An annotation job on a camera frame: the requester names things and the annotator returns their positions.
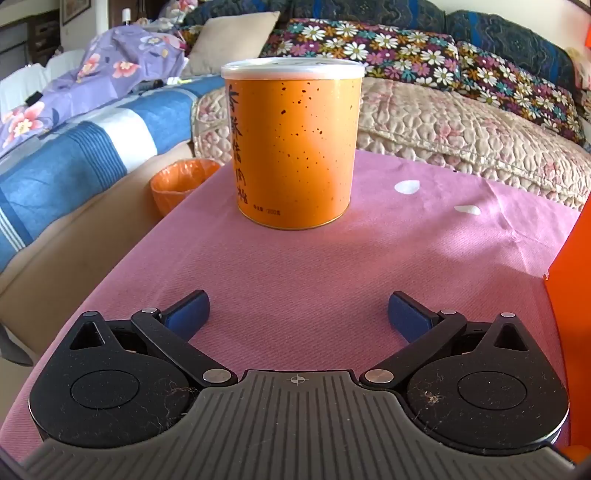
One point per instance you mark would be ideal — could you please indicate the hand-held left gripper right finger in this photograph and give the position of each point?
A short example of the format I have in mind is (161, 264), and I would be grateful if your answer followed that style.
(408, 316)

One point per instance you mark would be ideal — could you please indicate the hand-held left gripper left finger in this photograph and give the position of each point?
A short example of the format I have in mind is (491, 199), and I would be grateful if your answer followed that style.
(187, 316)

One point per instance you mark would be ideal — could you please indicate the orange cardboard box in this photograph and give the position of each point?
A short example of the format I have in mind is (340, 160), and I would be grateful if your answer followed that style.
(570, 323)

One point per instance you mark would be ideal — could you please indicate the pink tablecloth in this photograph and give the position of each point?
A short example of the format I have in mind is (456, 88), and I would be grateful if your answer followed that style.
(300, 267)

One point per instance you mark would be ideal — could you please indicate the orange waste bin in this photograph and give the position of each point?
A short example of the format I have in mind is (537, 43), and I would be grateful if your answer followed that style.
(180, 184)

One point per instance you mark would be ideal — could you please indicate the beige quilted bedspread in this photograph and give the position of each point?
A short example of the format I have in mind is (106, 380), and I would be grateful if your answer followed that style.
(438, 124)

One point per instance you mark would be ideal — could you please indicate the blue striped bed sheet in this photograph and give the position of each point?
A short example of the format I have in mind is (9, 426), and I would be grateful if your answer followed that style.
(55, 166)

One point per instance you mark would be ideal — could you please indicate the orange canister with white lid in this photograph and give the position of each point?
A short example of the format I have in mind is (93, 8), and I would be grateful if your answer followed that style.
(295, 147)

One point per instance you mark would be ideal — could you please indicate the dark daisy print cushion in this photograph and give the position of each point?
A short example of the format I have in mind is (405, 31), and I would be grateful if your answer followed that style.
(369, 46)
(512, 87)

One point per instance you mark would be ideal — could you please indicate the purple floral blanket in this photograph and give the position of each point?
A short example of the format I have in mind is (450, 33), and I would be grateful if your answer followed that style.
(101, 78)

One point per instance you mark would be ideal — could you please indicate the beige pillow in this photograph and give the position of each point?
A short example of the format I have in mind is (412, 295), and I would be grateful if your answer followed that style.
(226, 44)

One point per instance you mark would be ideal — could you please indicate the dark blue patterned cushion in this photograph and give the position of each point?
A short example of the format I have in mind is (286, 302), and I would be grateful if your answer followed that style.
(369, 13)
(508, 39)

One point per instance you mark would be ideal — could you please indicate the white bottle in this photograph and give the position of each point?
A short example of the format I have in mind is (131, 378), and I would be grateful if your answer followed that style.
(125, 16)

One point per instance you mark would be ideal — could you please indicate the dark wooden cabinet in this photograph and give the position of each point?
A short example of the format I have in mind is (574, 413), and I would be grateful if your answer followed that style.
(44, 30)

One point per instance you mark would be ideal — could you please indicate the framed wall picture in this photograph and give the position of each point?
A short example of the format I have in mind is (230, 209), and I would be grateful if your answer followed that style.
(76, 9)

